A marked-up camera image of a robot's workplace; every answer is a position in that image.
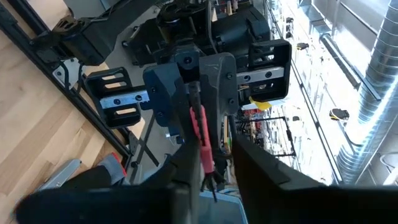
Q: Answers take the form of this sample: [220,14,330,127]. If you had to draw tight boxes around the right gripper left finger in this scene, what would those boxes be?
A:
[14,139,201,224]

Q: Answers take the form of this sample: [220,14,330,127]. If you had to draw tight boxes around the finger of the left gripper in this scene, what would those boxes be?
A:
[198,52,239,154]
[142,63,200,146]

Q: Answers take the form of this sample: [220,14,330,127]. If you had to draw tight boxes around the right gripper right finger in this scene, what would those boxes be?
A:
[233,134,398,224]

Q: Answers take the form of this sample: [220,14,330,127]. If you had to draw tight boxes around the red and black utility knife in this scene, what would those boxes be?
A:
[188,81,225,203]

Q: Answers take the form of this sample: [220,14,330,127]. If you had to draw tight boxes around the black work glove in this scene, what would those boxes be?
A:
[62,152,127,189]

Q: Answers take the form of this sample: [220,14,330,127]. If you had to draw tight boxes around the black ceiling-mounted device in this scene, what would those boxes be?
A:
[329,108,351,121]

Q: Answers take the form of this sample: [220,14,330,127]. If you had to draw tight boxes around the black metal table frame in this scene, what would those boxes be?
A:
[0,0,162,184]

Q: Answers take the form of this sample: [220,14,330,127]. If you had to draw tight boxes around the silver spiral air duct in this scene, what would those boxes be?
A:
[335,0,398,184]

